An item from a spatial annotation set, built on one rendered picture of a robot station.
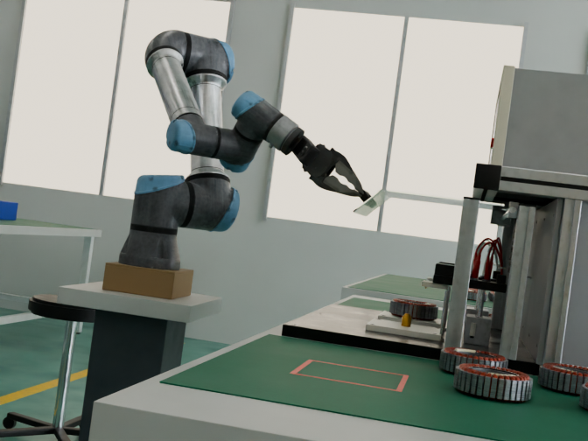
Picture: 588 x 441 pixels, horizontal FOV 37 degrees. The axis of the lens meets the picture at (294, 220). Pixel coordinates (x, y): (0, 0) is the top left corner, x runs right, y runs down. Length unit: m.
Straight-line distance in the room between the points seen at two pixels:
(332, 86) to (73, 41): 2.13
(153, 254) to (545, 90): 0.98
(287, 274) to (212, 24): 2.01
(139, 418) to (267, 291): 5.82
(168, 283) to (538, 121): 0.92
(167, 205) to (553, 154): 0.92
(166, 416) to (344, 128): 5.83
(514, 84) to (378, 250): 4.89
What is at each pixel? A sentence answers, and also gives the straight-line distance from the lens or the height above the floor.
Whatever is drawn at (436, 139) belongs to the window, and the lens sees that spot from 6.63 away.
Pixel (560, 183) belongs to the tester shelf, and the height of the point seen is 1.10.
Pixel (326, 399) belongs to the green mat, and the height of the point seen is 0.75.
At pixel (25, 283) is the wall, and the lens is 7.44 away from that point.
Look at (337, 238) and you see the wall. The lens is 6.65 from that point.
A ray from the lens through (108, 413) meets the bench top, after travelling 0.98.
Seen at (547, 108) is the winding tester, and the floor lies 1.25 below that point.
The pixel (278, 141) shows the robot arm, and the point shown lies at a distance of 2.04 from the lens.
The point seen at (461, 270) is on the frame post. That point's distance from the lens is 1.67.
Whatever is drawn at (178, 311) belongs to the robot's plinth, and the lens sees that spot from 2.05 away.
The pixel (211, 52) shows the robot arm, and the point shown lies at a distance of 2.40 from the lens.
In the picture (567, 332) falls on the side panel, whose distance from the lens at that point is 1.67.
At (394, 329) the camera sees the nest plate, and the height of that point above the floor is 0.78.
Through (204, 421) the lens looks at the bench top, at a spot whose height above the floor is 0.75.
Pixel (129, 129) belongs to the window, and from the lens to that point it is 7.13.
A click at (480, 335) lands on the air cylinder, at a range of 1.84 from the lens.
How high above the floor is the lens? 0.96
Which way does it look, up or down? level
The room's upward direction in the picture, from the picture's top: 8 degrees clockwise
